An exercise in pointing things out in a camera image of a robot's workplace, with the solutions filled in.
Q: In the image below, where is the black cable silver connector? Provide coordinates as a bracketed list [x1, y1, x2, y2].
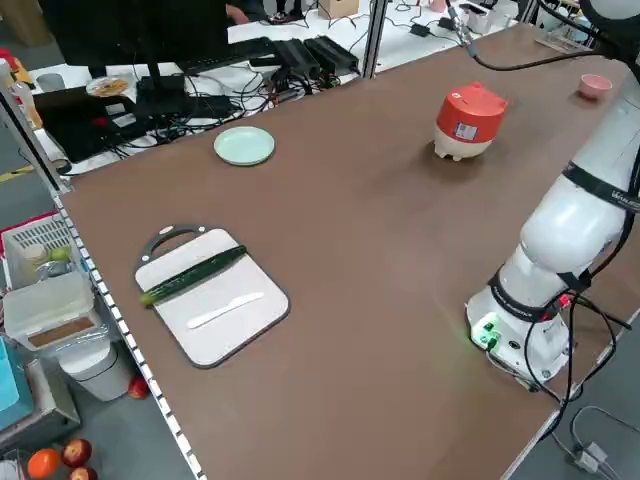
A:
[446, 0, 626, 71]

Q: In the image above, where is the pink bowl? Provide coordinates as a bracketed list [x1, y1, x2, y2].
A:
[578, 73, 614, 100]

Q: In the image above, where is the clear plastic storage container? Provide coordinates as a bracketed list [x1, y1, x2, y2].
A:
[2, 272, 97, 351]

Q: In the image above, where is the large cardboard box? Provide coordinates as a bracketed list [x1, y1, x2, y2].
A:
[0, 0, 51, 46]

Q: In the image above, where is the black power supply box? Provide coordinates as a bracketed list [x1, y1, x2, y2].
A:
[272, 38, 321, 77]
[303, 35, 361, 75]

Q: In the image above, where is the aluminium frame post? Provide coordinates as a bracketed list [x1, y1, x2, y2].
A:
[0, 59, 74, 195]
[363, 0, 390, 80]

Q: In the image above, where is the small cardboard box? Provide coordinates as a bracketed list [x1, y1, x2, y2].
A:
[318, 0, 360, 19]

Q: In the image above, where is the grey metal crate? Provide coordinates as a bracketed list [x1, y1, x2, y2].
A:
[0, 357, 82, 446]

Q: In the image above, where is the black desktop device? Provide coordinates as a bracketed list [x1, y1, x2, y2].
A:
[135, 73, 187, 104]

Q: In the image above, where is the black keyboard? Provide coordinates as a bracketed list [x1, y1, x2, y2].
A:
[177, 37, 279, 74]

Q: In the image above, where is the green cucumber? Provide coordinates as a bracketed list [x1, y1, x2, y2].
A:
[139, 245, 248, 307]

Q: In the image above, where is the blue box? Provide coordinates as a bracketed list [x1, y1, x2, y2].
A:
[0, 335, 21, 414]

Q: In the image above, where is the plate with food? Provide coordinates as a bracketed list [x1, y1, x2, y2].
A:
[85, 77, 130, 98]

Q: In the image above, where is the white cutting board black rim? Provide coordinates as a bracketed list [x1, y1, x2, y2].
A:
[133, 223, 290, 370]

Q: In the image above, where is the black laptop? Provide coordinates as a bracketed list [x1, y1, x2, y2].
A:
[32, 87, 151, 164]

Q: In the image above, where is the pale green plate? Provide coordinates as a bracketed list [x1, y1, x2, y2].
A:
[213, 125, 276, 168]

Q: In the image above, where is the grey cable adapter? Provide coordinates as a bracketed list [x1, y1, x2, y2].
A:
[572, 442, 609, 471]

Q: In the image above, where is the white plastic knife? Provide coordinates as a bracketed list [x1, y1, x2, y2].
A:
[187, 292, 265, 330]

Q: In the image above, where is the white plastic basket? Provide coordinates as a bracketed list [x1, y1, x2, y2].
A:
[0, 212, 85, 291]

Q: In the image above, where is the orange fruit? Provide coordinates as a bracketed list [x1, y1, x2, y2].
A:
[27, 448, 62, 480]

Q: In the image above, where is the orange rice cooker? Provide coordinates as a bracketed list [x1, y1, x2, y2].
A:
[432, 82, 510, 163]

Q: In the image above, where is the white box appliance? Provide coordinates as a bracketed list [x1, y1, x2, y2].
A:
[458, 2, 514, 32]

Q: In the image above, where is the black arm base cable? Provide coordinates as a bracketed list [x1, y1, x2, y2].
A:
[519, 287, 634, 404]

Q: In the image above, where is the white trash bin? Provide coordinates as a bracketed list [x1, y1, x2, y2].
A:
[56, 339, 134, 403]

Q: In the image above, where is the slotted table edge rail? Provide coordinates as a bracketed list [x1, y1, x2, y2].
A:
[52, 192, 209, 480]

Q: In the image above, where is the black computer monitor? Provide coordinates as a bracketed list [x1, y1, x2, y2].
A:
[37, 0, 231, 94]

